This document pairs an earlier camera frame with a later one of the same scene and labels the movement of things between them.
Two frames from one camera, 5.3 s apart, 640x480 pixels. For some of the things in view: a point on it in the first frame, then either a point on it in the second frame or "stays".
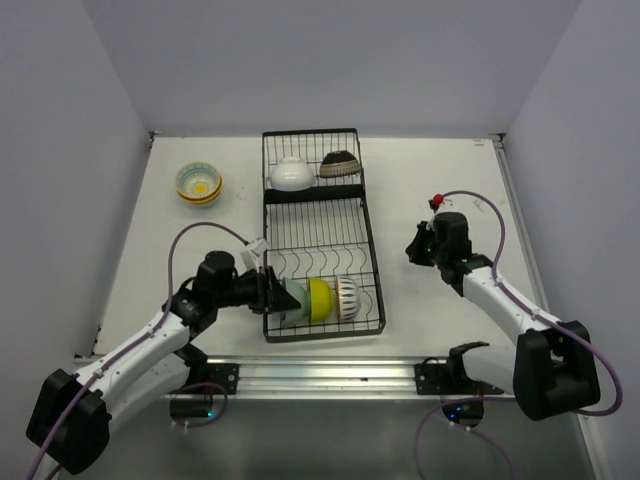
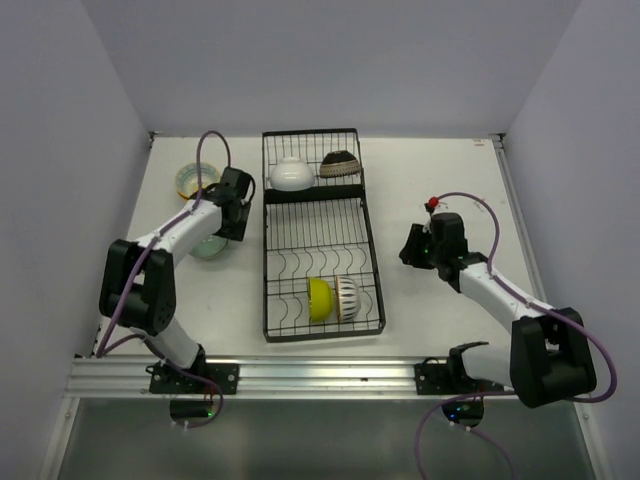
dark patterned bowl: (339, 164) stays
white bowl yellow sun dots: (197, 181) stays
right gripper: (414, 247) stays
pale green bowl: (296, 317) → (209, 247)
